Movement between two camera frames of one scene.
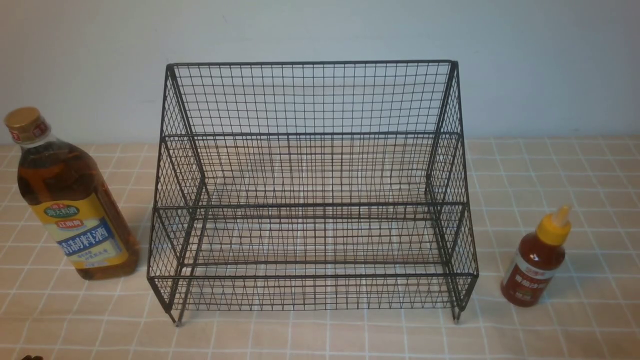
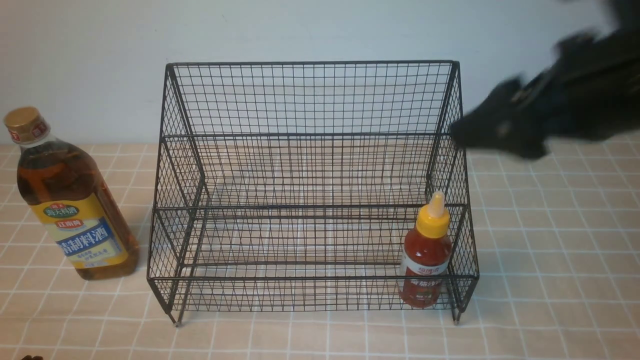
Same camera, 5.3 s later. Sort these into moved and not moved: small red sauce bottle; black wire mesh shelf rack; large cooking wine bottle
Moved: small red sauce bottle
Not moved: black wire mesh shelf rack; large cooking wine bottle
